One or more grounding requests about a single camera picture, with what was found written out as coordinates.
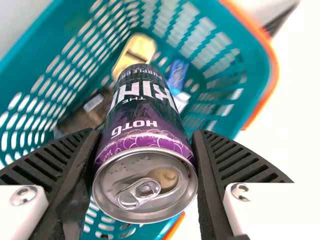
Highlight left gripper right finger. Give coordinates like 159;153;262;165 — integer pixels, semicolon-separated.
191;129;320;240

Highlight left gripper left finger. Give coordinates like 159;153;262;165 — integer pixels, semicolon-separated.
0;127;101;240

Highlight purple can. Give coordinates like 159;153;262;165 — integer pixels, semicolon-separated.
91;63;199;224

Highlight teal shopping basket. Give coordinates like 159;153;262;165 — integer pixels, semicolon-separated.
0;0;280;240

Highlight dark coffee bottle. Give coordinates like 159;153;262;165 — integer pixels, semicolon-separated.
58;87;116;141

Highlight blue and white packet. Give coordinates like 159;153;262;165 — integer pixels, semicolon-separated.
167;59;191;99

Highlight gold rectangular tin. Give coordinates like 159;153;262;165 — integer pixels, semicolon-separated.
111;33;158;81

